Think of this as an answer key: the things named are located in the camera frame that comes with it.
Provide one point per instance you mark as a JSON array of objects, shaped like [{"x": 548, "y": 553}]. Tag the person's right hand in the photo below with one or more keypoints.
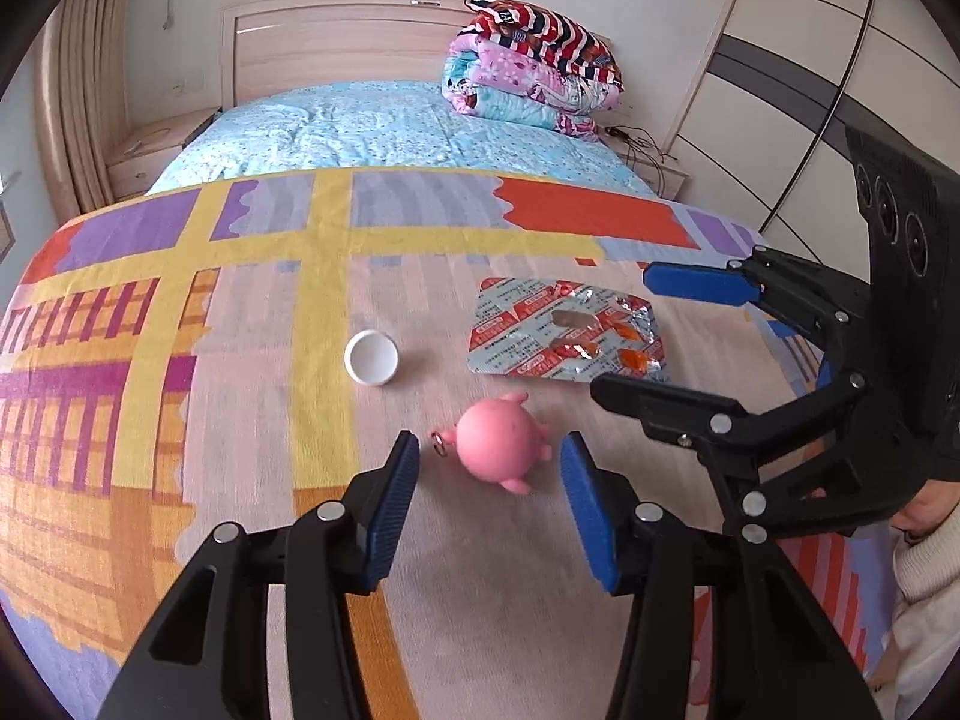
[{"x": 926, "y": 514}]

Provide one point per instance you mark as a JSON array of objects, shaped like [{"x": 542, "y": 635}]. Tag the colourful patterned blanket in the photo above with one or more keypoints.
[{"x": 262, "y": 390}]

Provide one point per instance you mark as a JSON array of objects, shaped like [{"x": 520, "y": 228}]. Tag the beige curtain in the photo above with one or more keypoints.
[{"x": 82, "y": 105}]

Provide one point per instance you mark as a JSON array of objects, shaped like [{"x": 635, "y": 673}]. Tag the white bottle cap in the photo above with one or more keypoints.
[{"x": 371, "y": 358}]

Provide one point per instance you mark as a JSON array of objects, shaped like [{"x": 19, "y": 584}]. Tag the white sliding door wardrobe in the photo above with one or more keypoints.
[{"x": 810, "y": 52}]

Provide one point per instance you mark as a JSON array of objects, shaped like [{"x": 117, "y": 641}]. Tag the pink cartoon folded quilt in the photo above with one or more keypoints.
[{"x": 525, "y": 90}]

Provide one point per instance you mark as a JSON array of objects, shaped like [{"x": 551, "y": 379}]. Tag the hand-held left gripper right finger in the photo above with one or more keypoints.
[{"x": 589, "y": 510}]

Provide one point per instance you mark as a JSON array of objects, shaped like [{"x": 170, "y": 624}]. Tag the striped folded quilt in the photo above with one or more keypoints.
[{"x": 551, "y": 30}]

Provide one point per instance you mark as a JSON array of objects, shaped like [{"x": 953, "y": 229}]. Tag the wooden bed headboard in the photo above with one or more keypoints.
[{"x": 337, "y": 45}]

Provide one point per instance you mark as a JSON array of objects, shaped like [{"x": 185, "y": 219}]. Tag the person's right forearm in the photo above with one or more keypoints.
[{"x": 930, "y": 615}]

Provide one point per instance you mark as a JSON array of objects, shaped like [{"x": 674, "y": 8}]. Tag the silver blister pack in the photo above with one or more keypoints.
[{"x": 540, "y": 337}]

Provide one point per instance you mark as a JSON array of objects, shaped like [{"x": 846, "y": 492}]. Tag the wooden nightstand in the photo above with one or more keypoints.
[
  {"x": 656, "y": 169},
  {"x": 157, "y": 157}
]

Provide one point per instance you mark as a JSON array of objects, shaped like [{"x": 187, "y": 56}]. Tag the wall socket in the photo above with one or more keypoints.
[{"x": 192, "y": 82}]

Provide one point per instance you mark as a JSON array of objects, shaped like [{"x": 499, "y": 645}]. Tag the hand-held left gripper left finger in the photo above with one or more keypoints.
[{"x": 390, "y": 510}]

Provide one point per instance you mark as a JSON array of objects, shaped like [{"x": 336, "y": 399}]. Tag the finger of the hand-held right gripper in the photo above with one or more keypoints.
[
  {"x": 660, "y": 409},
  {"x": 697, "y": 281}
]

